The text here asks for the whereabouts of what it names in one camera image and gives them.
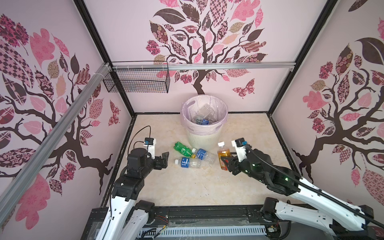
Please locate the clear bottle blue chinese label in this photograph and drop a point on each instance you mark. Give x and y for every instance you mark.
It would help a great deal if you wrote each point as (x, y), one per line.
(188, 163)

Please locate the black wire mesh basket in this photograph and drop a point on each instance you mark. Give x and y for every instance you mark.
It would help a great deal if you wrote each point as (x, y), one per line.
(138, 77)

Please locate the pink plastic bin liner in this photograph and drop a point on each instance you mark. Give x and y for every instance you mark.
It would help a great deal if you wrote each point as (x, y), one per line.
(191, 107)

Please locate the rear aluminium rail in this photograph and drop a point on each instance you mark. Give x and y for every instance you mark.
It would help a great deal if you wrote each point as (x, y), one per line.
(207, 66)

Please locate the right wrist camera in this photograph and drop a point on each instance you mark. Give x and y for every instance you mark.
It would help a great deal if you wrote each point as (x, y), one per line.
(240, 147)

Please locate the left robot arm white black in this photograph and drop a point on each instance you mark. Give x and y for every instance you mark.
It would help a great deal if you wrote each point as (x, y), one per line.
(126, 217)

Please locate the aluminium rail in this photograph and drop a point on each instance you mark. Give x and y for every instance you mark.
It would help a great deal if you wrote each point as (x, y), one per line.
(24, 178)
(207, 66)

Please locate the white slotted cable duct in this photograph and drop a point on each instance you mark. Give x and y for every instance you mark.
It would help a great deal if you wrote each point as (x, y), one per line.
(189, 232)

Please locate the white ribbed waste bin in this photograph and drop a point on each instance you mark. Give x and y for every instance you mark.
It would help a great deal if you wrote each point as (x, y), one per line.
(206, 142)

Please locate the clear square bottle green band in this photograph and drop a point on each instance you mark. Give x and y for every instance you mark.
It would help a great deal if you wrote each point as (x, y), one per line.
(207, 112)

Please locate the red gold label bottle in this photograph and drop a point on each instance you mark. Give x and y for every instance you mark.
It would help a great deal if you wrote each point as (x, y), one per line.
(223, 151)

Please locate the clear bottle blue sweat label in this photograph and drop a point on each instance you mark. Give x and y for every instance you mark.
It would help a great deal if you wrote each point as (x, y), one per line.
(204, 155)

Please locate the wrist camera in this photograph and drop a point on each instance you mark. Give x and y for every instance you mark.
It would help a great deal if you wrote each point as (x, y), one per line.
(150, 143)
(240, 147)

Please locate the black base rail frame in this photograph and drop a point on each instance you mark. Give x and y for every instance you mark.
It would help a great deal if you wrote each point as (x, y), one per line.
(217, 216)

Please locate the large clear bottle blue label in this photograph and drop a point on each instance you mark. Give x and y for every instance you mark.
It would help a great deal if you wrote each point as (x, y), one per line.
(202, 121)

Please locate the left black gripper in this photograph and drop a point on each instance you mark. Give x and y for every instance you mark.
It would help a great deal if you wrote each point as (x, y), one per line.
(159, 165)

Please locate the left aluminium rail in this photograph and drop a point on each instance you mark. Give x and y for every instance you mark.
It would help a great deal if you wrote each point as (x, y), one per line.
(24, 178)

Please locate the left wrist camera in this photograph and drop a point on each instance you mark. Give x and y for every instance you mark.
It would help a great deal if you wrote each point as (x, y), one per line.
(150, 143)

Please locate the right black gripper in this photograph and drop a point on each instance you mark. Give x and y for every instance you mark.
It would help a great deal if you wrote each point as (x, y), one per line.
(233, 162)

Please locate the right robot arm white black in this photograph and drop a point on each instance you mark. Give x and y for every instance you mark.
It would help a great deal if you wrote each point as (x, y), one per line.
(326, 213)

